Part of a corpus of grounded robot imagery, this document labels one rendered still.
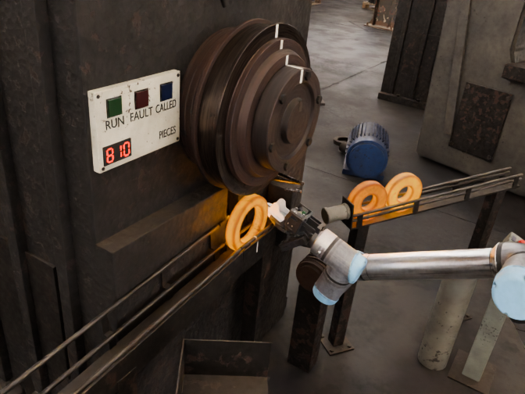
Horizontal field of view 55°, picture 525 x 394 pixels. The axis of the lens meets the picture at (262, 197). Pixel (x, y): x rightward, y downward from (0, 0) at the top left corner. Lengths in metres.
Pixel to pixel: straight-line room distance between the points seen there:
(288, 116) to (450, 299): 1.10
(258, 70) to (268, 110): 0.10
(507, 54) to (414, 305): 1.96
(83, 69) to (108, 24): 0.10
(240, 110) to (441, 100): 2.99
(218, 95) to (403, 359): 1.50
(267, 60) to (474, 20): 2.80
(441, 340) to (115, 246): 1.42
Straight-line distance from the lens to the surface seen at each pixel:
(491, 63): 3.91
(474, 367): 2.31
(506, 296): 1.37
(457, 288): 2.06
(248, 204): 1.49
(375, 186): 1.86
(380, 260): 1.67
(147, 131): 1.22
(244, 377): 1.29
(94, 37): 1.09
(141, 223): 1.32
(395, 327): 2.46
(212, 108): 1.21
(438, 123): 4.14
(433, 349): 2.25
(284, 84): 1.25
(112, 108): 1.12
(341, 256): 1.55
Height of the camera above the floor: 1.57
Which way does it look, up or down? 29 degrees down
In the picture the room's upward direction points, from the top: 6 degrees clockwise
